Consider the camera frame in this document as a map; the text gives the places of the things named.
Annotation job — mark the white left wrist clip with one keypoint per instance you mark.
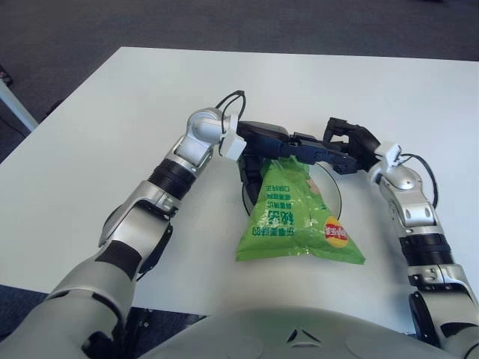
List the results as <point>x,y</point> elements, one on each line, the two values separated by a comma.
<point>234,146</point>

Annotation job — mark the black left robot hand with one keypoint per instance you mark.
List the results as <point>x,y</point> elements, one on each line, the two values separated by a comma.
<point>269,140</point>

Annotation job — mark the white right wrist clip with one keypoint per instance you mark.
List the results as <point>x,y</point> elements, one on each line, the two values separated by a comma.
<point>393,155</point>

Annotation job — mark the white side desk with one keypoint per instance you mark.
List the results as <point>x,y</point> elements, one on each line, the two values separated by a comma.
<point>15,106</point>

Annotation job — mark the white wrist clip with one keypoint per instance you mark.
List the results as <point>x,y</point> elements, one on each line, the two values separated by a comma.
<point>393,155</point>
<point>234,146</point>

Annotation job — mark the grey robot torso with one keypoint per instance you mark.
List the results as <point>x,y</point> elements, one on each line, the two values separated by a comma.
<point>299,336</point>

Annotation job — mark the green snack chip bag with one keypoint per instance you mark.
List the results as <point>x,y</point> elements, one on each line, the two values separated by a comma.
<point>292,217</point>

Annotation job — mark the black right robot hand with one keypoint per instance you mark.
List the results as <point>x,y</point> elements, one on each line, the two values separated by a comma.
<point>365,146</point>

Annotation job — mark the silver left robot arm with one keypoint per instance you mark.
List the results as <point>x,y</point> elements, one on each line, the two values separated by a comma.
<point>149,198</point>

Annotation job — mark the white plate black rim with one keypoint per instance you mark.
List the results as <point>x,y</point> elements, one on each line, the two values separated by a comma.
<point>325,187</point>

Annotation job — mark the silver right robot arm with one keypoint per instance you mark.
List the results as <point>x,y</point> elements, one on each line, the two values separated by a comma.
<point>411,209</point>

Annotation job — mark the black floor object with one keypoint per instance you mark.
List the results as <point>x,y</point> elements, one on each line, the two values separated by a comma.
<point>5,75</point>

